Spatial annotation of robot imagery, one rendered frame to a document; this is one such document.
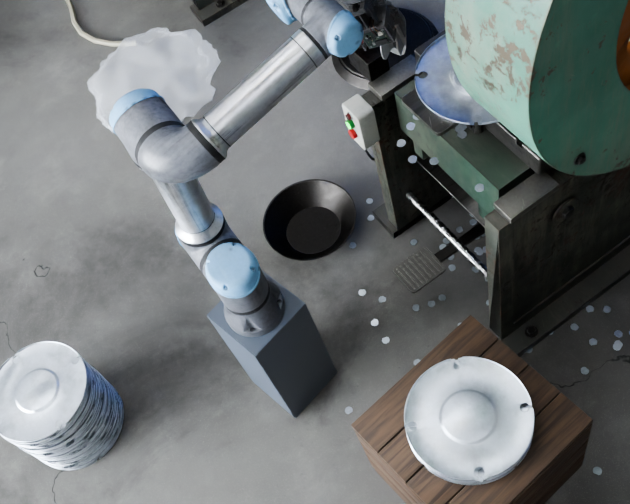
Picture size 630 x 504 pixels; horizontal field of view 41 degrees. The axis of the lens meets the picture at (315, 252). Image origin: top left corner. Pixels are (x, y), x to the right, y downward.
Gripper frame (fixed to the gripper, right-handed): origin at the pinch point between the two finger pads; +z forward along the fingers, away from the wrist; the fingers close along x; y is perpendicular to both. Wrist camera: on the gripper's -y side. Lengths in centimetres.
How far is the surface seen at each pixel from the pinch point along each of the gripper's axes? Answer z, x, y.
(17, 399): 23, -120, 65
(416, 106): 9.5, 0.4, 9.3
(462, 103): 12.5, 10.1, 9.0
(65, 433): 31, -107, 73
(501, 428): 53, 6, 69
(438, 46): 10.6, 4.2, -8.1
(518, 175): 29.4, 17.3, 18.9
